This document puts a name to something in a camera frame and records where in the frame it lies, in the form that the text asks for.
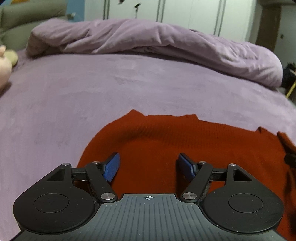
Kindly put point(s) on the lilac bed sheet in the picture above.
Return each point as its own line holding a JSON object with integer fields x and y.
{"x": 55, "y": 105}

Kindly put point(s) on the lilac rumpled duvet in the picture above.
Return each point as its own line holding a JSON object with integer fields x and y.
{"x": 240, "y": 59}

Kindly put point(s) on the black clothes pile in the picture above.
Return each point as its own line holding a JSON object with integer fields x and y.
{"x": 288, "y": 78}

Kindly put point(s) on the grey green headboard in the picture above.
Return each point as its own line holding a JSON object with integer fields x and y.
{"x": 18, "y": 20}

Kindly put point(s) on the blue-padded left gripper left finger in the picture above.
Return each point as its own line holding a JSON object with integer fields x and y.
{"x": 100, "y": 175}

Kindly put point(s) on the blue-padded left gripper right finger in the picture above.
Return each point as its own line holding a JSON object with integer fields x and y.
{"x": 198, "y": 175}

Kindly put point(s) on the rust red knit cardigan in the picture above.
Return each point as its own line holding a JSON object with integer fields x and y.
{"x": 149, "y": 147}

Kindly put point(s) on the yellow metal side table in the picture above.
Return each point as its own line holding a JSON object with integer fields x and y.
{"x": 293, "y": 86}

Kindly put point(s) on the pink plush toy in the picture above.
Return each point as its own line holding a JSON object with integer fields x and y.
{"x": 8, "y": 60}

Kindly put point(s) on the white wardrobe doors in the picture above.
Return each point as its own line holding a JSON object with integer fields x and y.
{"x": 231, "y": 19}

